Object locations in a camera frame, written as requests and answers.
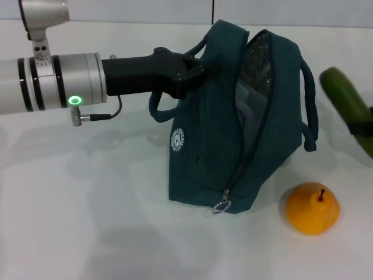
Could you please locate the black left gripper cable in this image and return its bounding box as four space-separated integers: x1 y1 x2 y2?
69 94 122 127

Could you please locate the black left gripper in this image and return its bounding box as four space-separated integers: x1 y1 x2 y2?
101 47 206 100

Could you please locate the orange pear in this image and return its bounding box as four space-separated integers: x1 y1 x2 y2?
285 182 341 236

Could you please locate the green cucumber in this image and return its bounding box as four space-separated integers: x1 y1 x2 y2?
319 66 373 160

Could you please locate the teal blue lunch bag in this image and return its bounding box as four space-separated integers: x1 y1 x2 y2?
148 19 318 216

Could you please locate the clear plastic food container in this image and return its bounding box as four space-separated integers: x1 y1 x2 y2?
234 80 269 141

